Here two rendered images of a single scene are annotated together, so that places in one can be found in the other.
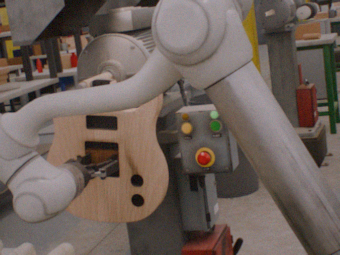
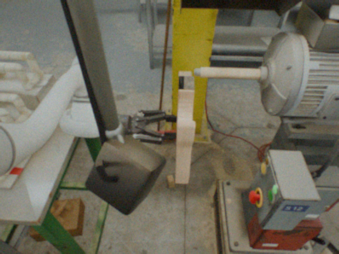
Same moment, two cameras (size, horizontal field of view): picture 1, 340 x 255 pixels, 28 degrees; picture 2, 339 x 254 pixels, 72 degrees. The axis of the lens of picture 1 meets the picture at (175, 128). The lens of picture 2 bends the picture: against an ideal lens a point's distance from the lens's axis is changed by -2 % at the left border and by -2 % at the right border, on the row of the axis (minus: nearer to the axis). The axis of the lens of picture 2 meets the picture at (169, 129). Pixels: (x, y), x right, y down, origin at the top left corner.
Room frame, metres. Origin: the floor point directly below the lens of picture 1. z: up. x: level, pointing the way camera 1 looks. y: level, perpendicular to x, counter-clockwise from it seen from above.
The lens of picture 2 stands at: (1.63, -0.35, 1.65)
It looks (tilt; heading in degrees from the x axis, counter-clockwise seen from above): 46 degrees down; 75
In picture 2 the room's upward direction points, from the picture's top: straight up
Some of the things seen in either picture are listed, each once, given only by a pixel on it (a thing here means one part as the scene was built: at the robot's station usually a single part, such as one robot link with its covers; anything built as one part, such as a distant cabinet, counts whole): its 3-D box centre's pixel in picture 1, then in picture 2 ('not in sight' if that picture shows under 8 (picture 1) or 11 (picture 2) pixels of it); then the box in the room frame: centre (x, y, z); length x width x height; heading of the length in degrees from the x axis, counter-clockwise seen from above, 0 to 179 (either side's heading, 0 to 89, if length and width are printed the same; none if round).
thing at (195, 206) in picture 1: (193, 150); (324, 176); (2.29, -0.05, 0.93); 0.15 x 0.10 x 0.55; 162
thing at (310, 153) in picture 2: (175, 131); (313, 153); (2.24, 0.00, 1.02); 0.13 x 0.04 x 0.04; 162
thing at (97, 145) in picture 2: not in sight; (102, 166); (1.44, 0.57, 0.45); 0.05 x 0.05 x 0.90; 72
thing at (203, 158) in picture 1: (204, 158); (256, 197); (1.99, -0.08, 0.97); 0.04 x 0.04 x 0.04; 72
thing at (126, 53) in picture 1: (134, 67); (332, 78); (2.27, 0.11, 1.25); 0.41 x 0.27 x 0.26; 162
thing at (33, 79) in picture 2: not in sight; (34, 78); (1.31, 0.56, 1.12); 0.11 x 0.03 x 0.03; 69
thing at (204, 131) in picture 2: not in sight; (186, 123); (2.21, 1.20, 0.02); 0.40 x 0.40 x 0.02; 72
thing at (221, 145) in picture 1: (205, 143); (296, 188); (2.12, -0.09, 0.99); 0.24 x 0.21 x 0.26; 162
